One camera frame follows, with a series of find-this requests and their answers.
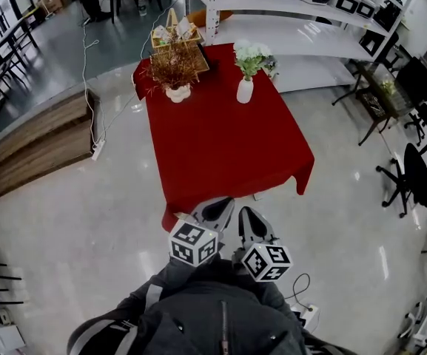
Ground small pink pot with sprigs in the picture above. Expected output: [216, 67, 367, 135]
[263, 55, 281, 81]

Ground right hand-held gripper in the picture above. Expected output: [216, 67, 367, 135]
[232, 206, 295, 283]

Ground red-clothed table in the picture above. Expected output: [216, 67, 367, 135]
[131, 42, 316, 232]

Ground white metal shelf rack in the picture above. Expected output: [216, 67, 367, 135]
[185, 0, 417, 94]

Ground white lumpy plant pot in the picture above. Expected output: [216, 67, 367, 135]
[164, 84, 192, 104]

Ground dark side table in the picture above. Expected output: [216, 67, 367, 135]
[348, 58, 423, 147]

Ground wicker basket with handle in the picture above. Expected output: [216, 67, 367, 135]
[149, 7, 211, 74]

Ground person's zip jacket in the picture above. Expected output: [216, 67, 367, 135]
[67, 268, 351, 355]

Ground black chair patterned seat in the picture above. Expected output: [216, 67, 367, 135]
[331, 85, 394, 147]

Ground person's right forearm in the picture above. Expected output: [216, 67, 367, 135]
[235, 268, 292, 310]

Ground wooden step platform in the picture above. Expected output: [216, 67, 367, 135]
[0, 89, 101, 199]

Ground brown dried plant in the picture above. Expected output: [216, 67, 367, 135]
[138, 38, 209, 95]

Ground black cable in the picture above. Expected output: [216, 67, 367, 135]
[283, 273, 312, 310]

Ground white vase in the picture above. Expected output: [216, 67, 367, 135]
[236, 75, 255, 105]

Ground white flowers bunch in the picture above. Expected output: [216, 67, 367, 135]
[232, 38, 275, 83]

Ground white power strip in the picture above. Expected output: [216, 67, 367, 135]
[90, 138, 107, 162]
[290, 303, 321, 334]

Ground white cable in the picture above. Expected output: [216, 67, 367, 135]
[141, 0, 184, 62]
[81, 24, 107, 143]

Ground cardboard box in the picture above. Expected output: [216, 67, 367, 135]
[37, 0, 70, 14]

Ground black framed lantern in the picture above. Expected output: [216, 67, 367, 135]
[196, 41, 221, 73]

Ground small pale bouquet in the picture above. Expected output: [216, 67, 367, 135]
[379, 78, 397, 98]

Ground assorted snack packets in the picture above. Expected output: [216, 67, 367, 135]
[153, 16, 199, 46]

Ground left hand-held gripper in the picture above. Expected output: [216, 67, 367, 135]
[168, 197, 236, 269]

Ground orange cushion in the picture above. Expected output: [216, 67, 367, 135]
[189, 8, 235, 24]

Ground person's left forearm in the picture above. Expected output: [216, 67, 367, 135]
[144, 257, 218, 291]

